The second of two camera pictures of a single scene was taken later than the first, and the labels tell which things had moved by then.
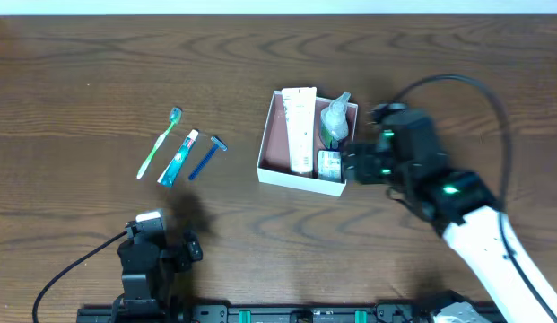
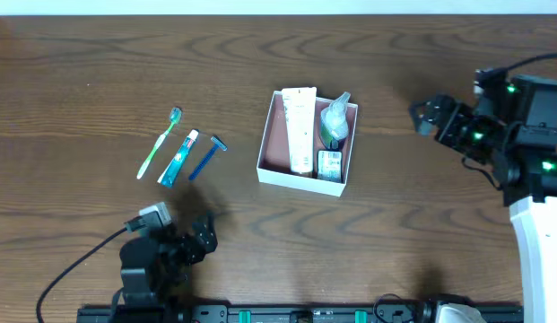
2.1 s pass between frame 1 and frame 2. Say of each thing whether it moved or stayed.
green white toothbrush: stayed
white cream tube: stayed
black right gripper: moved
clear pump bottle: stayed
